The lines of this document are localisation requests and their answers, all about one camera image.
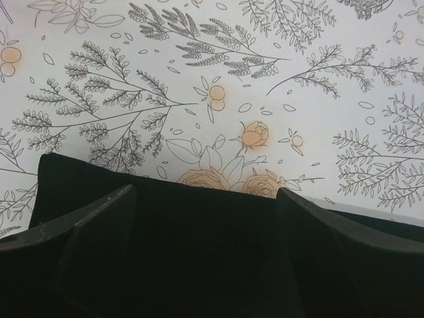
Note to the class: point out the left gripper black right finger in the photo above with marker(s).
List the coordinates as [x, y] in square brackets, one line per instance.
[352, 266]

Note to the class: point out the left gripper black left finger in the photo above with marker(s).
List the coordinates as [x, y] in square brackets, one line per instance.
[69, 266]

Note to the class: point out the black t shirt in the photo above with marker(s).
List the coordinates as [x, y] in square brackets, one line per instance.
[193, 251]

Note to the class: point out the floral patterned table mat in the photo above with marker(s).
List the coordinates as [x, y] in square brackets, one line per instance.
[324, 98]

